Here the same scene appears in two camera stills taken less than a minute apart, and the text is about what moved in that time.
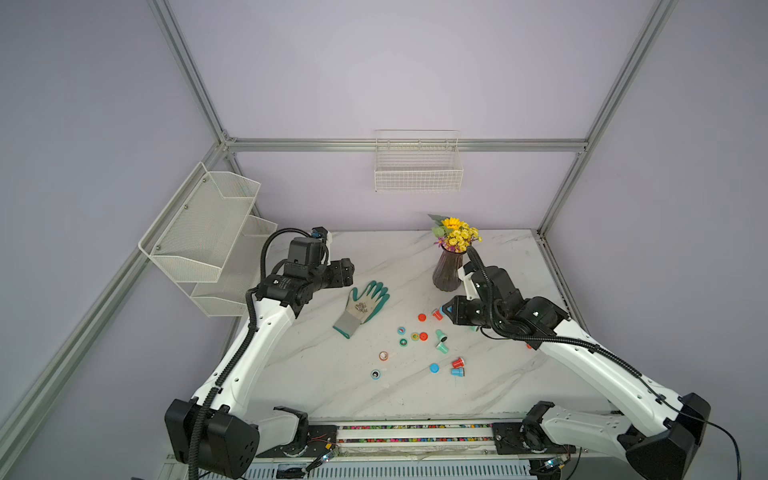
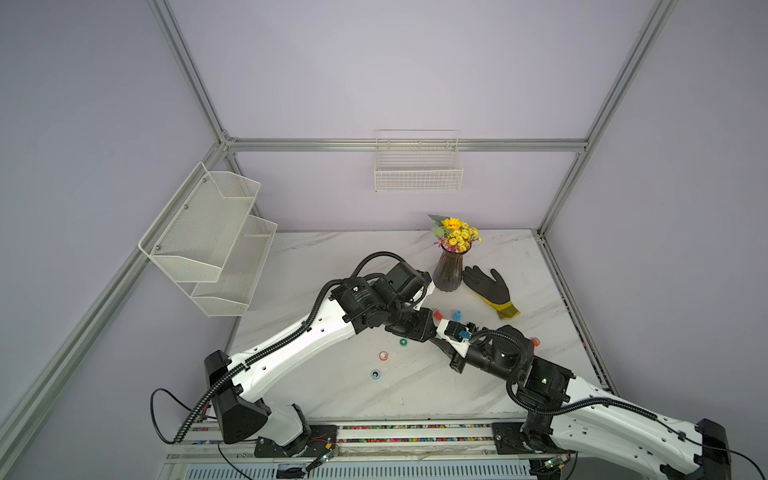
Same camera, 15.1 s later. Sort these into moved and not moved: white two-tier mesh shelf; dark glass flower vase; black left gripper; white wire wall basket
Moved: black left gripper
Not moved: white two-tier mesh shelf; dark glass flower vase; white wire wall basket
